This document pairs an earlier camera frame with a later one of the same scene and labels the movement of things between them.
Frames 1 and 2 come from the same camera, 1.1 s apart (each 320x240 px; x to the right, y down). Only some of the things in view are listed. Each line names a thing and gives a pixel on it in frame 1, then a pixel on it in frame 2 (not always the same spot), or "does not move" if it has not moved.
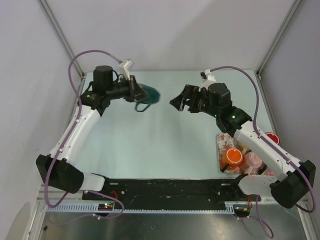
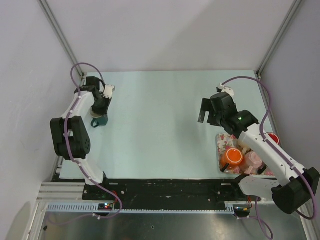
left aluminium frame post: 62,36 does not move
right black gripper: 191,92 → 207,106
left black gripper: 135,92 → 104,110
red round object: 273,137 does not move
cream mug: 245,149 does not move
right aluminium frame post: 284,25 does not move
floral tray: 226,141 does not move
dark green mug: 154,97 → 101,120
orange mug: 233,156 does not move
